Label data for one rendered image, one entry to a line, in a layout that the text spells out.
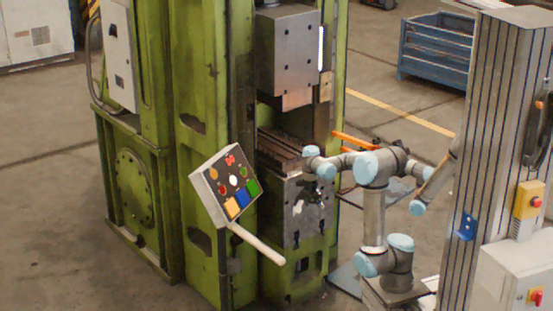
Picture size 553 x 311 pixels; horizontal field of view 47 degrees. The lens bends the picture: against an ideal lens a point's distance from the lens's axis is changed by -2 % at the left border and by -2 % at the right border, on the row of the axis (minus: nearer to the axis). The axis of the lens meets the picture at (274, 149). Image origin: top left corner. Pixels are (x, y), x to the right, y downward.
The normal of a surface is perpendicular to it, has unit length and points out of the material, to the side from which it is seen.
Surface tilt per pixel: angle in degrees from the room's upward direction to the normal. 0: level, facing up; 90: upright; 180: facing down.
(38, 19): 90
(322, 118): 90
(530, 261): 0
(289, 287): 90
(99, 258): 0
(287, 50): 90
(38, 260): 0
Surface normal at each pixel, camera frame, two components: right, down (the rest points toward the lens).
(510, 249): 0.00, -0.90
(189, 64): -0.78, 0.26
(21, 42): 0.61, 0.35
